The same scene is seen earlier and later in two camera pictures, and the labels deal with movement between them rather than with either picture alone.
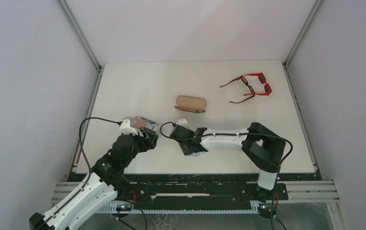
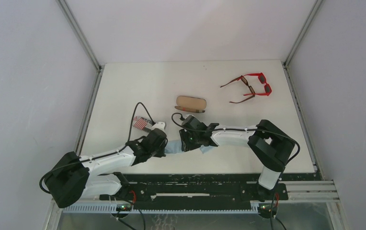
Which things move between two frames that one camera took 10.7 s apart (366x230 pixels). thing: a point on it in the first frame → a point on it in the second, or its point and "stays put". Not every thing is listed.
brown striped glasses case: [190, 103] stays put
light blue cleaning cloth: [198, 154] → [173, 147]
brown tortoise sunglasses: [251, 89] stays put
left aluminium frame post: [75, 158] stays put
